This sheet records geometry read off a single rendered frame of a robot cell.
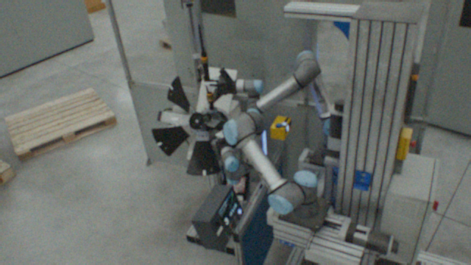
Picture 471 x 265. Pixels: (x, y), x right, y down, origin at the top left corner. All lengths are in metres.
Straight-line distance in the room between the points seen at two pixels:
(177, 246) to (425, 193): 2.09
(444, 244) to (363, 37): 2.23
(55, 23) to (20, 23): 0.61
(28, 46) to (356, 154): 6.57
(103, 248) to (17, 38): 4.87
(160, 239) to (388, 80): 2.41
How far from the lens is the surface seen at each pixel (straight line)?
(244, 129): 1.91
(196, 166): 2.52
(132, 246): 3.50
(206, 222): 1.79
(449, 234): 3.60
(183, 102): 2.64
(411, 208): 2.02
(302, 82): 2.12
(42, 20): 7.76
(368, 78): 1.72
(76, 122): 5.17
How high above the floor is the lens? 2.55
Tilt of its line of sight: 34 degrees down
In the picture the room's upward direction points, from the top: 6 degrees counter-clockwise
